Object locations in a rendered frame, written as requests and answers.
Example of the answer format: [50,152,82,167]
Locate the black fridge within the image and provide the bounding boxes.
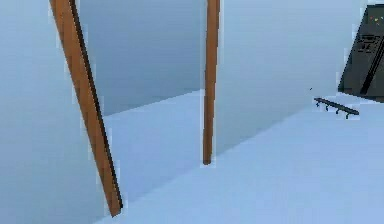
[337,3,384,103]

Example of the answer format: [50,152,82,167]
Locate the brown wooden door frame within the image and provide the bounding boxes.
[49,0,222,218]

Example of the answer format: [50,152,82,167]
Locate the black wall hook rail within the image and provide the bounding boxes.
[313,97,360,120]

